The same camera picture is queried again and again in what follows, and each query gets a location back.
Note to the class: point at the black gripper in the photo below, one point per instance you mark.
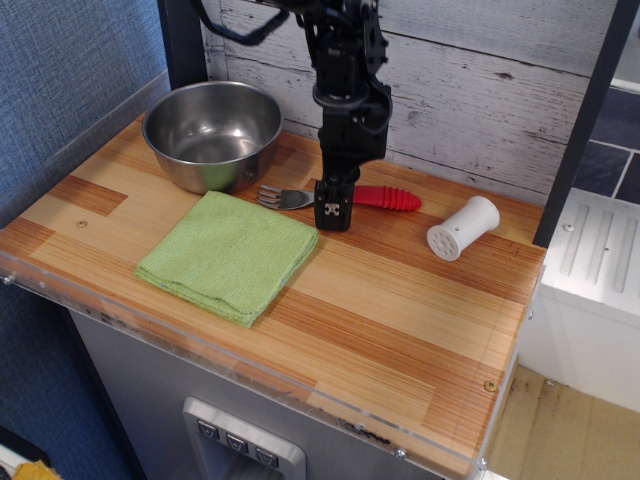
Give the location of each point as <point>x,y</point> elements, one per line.
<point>354,131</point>

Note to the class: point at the red handled metal fork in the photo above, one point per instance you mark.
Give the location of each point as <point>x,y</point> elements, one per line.
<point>377,196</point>

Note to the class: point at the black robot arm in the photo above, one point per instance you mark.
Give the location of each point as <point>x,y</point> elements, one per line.
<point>347,48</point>

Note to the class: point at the green folded napkin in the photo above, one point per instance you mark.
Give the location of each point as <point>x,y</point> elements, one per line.
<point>229,257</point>

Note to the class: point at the white plastic shaker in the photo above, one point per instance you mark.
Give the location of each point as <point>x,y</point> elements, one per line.
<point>449,239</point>

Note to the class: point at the stainless steel bowl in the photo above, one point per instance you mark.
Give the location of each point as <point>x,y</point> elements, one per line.
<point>214,136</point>

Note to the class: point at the silver toy fridge cabinet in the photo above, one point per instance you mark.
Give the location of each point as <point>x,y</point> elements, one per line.
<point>266,403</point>

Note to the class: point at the white toy sink unit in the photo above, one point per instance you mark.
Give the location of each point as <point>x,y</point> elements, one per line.
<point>583,329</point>

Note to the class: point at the yellow object bottom left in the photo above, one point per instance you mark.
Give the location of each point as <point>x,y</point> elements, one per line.
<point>35,471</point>

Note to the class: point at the black left frame post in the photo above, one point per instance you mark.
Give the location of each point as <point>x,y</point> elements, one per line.
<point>183,43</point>

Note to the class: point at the black vertical frame post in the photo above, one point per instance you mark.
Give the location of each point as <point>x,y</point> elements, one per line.
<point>604,69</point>

